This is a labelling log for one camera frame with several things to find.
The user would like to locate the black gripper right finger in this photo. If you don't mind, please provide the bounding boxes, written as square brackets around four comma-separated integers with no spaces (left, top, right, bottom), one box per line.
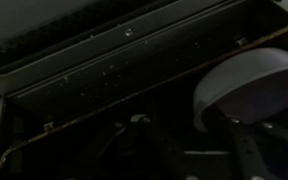
[257,119,288,158]

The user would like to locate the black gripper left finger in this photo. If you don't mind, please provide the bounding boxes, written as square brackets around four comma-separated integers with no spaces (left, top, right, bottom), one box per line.
[213,104,276,180]

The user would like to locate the silver toaster oven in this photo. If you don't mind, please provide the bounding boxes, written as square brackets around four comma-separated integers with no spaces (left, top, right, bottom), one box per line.
[0,19,288,180]

